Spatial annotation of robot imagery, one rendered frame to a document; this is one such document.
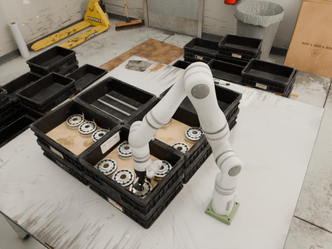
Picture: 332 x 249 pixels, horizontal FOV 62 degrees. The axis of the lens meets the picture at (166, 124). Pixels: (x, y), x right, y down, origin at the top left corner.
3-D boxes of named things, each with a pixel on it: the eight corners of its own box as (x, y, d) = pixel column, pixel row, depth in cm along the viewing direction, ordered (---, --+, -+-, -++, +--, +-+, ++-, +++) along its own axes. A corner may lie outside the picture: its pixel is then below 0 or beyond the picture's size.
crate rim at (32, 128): (122, 127, 146) (122, 123, 144) (78, 162, 128) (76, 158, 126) (74, 101, 164) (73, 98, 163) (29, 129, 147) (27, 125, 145)
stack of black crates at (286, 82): (283, 107, 274) (296, 67, 244) (275, 125, 255) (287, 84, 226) (244, 96, 291) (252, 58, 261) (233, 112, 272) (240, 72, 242)
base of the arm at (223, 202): (234, 204, 130) (239, 179, 120) (226, 218, 124) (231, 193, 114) (216, 195, 134) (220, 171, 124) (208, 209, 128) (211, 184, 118)
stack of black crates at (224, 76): (244, 96, 291) (250, 67, 268) (233, 112, 272) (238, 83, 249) (209, 86, 307) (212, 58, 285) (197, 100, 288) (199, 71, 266)
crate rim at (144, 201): (78, 162, 128) (76, 158, 126) (122, 127, 146) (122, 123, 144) (144, 207, 109) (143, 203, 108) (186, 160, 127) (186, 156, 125)
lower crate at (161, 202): (185, 186, 140) (185, 172, 133) (147, 232, 123) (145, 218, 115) (127, 153, 159) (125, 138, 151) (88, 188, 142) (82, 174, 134)
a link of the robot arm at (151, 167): (150, 179, 108) (149, 169, 104) (128, 168, 113) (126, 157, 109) (163, 164, 114) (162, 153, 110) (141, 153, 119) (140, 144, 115)
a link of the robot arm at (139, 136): (123, 145, 99) (146, 123, 92) (126, 128, 106) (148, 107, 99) (139, 153, 102) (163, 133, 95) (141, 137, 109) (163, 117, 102)
